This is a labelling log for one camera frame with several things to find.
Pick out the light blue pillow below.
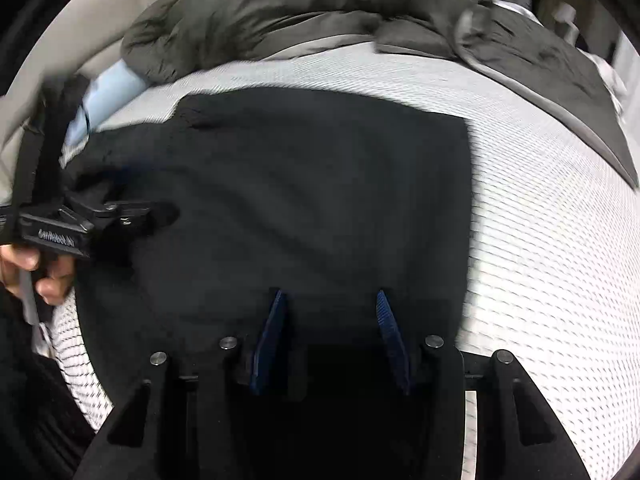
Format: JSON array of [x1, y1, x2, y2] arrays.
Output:
[[61, 60, 149, 162]]

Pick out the black pants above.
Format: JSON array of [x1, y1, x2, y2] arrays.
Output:
[[60, 84, 476, 480]]

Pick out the white mesh mattress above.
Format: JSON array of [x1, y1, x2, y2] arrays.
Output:
[[46, 41, 640, 480]]

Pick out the person's left hand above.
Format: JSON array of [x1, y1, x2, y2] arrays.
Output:
[[0, 242, 76, 307]]

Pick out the grey duvet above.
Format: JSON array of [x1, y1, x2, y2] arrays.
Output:
[[120, 0, 639, 186]]

